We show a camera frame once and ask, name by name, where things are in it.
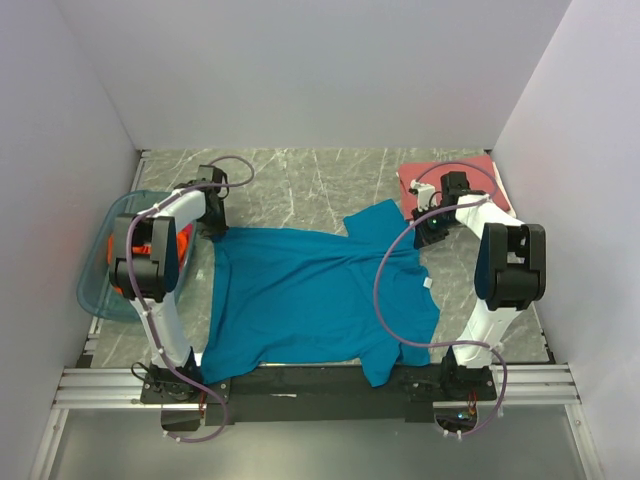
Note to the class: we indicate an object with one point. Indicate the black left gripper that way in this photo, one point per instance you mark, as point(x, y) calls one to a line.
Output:
point(218, 228)

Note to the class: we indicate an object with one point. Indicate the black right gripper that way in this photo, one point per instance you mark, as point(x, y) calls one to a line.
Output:
point(424, 236)

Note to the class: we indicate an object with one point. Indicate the blue t-shirt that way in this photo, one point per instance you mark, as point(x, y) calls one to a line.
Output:
point(295, 296)

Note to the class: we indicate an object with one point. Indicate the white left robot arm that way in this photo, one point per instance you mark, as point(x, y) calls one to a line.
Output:
point(169, 345)

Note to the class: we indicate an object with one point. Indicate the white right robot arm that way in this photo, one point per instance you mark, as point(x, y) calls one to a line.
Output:
point(510, 271)

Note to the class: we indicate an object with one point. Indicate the folded red t-shirt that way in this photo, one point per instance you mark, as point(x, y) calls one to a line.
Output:
point(478, 174)

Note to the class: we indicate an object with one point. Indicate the orange t-shirt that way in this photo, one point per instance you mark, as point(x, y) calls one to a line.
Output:
point(158, 255)

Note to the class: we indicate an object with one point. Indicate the clear teal plastic bin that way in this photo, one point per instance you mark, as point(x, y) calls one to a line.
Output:
point(94, 291)

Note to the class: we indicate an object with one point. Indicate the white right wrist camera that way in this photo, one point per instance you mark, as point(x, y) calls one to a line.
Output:
point(424, 194)

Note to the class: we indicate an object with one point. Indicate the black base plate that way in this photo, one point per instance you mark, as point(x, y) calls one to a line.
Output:
point(312, 393)

